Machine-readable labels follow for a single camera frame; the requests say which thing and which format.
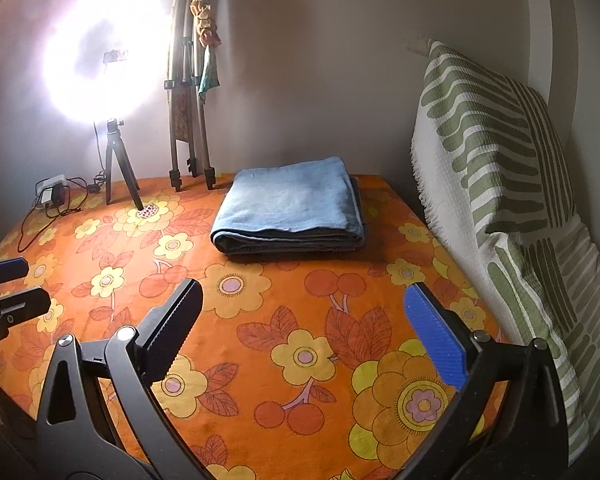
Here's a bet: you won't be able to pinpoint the folded grey tripod stand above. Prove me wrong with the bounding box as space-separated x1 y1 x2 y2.
164 0 217 193

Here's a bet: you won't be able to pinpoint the black power adapter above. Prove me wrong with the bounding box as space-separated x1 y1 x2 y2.
47 185 71 211

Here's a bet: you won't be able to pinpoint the green striped white pillow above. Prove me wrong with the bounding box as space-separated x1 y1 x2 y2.
410 39 600 468

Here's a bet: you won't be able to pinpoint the light blue denim pants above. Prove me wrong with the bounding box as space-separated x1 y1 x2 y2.
210 156 368 255

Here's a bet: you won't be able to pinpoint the round ring light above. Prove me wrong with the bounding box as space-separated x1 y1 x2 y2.
42 0 156 123

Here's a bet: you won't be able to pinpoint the orange floral bedspread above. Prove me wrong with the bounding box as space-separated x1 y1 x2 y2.
0 172 511 480

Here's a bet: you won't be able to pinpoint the small black tripod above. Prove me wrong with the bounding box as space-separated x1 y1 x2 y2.
102 117 146 211

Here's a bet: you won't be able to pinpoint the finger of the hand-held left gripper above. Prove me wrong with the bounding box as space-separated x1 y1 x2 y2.
0 287 52 368
0 257 29 288

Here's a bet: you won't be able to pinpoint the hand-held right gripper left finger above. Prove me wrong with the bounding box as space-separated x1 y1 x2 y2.
35 277 216 480

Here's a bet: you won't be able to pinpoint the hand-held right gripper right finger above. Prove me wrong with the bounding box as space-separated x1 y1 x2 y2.
390 282 566 480

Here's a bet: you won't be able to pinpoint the white power strip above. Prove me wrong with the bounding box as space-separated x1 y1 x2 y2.
35 174 68 196

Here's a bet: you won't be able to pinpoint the colourful patterned cloth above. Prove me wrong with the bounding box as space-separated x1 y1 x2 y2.
172 0 221 146

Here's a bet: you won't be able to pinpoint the black adapter cable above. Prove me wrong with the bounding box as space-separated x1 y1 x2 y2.
17 177 88 252

